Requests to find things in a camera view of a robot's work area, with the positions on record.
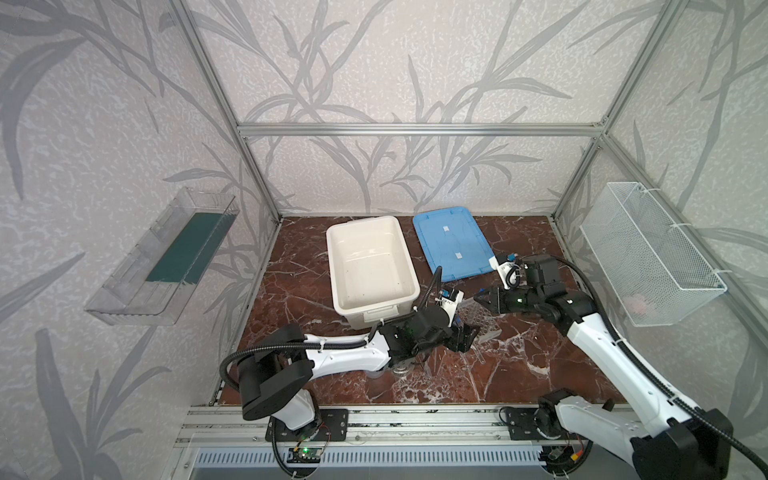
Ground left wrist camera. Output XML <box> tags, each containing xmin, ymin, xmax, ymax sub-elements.
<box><xmin>436</xmin><ymin>289</ymin><xmax>464</xmax><ymax>316</ymax></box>

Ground clear test tube rack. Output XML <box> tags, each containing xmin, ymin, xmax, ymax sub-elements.
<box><xmin>457</xmin><ymin>299</ymin><xmax>502</xmax><ymax>344</ymax></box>

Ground small glass flask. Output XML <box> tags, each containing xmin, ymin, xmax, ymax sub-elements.
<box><xmin>390</xmin><ymin>359</ymin><xmax>414</xmax><ymax>377</ymax></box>

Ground white plastic tub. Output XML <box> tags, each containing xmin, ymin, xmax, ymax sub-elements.
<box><xmin>326</xmin><ymin>216</ymin><xmax>420</xmax><ymax>330</ymax></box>

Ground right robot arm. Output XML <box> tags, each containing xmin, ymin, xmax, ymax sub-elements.
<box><xmin>474</xmin><ymin>254</ymin><xmax>767</xmax><ymax>479</ymax></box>

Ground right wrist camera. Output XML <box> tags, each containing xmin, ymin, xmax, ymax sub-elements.
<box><xmin>489</xmin><ymin>254</ymin><xmax>521</xmax><ymax>290</ymax></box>

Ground aluminium frame rail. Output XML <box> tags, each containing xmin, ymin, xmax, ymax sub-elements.
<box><xmin>173</xmin><ymin>403</ymin><xmax>667</xmax><ymax>448</ymax></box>

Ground blue plastic lid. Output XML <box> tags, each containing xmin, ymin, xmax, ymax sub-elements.
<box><xmin>413</xmin><ymin>207</ymin><xmax>493</xmax><ymax>282</ymax></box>

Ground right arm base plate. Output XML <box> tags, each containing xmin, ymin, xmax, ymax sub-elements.
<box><xmin>498</xmin><ymin>406</ymin><xmax>550</xmax><ymax>441</ymax></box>

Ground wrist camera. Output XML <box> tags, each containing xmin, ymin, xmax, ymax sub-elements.
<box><xmin>436</xmin><ymin>289</ymin><xmax>464</xmax><ymax>316</ymax></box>
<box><xmin>489</xmin><ymin>254</ymin><xmax>521</xmax><ymax>290</ymax></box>

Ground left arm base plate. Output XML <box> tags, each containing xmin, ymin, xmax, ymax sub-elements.
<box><xmin>266</xmin><ymin>408</ymin><xmax>350</xmax><ymax>443</ymax></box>

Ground green circuit board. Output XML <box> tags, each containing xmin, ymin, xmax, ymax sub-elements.
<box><xmin>285</xmin><ymin>446</ymin><xmax>324</xmax><ymax>464</ymax></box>

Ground white wire mesh basket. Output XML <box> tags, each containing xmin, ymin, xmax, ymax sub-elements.
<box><xmin>581</xmin><ymin>182</ymin><xmax>728</xmax><ymax>327</ymax></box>

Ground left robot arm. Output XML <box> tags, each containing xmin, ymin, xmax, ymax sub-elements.
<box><xmin>218</xmin><ymin>271</ymin><xmax>479</xmax><ymax>442</ymax></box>

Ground clear acrylic wall shelf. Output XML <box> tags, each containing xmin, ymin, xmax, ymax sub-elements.
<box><xmin>85</xmin><ymin>187</ymin><xmax>240</xmax><ymax>326</ymax></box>

